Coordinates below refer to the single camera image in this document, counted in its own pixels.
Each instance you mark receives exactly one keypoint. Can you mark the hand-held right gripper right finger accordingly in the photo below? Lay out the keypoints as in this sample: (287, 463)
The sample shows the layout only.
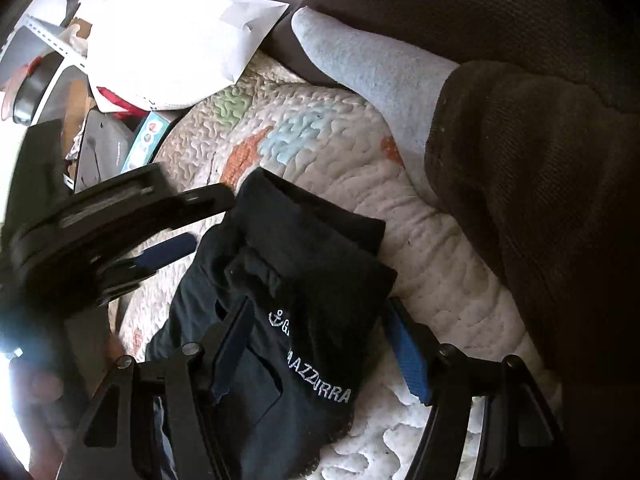
(407, 355)

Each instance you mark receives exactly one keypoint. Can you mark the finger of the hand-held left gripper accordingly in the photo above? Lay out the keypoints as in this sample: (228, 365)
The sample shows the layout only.
(210, 197)
(165, 252)

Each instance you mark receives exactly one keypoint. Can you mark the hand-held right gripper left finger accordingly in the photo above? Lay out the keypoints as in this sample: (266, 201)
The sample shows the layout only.
(230, 360)

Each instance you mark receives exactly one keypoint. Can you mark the black pants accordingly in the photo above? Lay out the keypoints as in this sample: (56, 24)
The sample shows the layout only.
(300, 270)

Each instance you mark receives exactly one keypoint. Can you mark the person's left hand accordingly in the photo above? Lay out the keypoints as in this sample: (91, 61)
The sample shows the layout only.
(35, 385)

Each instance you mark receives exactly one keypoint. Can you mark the light blue box with shapes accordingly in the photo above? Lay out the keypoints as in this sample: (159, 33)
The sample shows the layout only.
(147, 140)

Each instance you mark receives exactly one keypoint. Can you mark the quilted patterned blanket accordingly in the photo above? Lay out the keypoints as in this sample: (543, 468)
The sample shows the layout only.
(450, 270)

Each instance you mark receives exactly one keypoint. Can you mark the grey laptop bag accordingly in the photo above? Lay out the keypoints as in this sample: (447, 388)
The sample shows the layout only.
(102, 145)

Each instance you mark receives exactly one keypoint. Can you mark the black round container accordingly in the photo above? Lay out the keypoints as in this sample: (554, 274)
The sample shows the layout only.
(35, 90)

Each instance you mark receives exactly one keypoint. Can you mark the person's leg in brown trousers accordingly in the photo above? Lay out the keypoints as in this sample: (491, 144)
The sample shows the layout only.
(550, 210)

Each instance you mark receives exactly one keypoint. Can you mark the person's grey sock foot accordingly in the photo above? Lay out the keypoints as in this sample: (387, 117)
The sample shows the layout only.
(370, 70)

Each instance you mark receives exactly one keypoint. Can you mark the metal shelf upright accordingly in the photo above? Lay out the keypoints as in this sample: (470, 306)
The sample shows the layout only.
(55, 40)

